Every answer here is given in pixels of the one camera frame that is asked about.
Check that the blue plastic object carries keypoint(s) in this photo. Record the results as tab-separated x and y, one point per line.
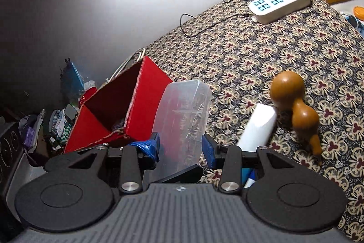
357	23

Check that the pile of clothes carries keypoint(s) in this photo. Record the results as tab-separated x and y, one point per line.
57	123

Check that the orange lid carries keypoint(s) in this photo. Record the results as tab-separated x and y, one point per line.
359	11

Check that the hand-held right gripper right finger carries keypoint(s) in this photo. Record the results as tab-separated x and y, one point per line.
207	152

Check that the floral printed bedspread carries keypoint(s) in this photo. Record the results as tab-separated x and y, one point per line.
256	55

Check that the clear plastic container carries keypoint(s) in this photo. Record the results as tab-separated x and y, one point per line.
182	117

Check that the brown gourd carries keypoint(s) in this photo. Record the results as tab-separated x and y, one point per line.
305	117

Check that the red cardboard box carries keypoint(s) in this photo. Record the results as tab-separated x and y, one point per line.
148	89

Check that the white power strip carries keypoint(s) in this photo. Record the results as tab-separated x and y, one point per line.
280	2

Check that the white bottle with blue cap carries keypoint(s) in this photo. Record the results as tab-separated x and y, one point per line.
258	126

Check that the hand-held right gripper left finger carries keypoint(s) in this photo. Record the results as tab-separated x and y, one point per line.
150	146

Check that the blue bag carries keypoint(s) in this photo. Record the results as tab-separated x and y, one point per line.
73	78

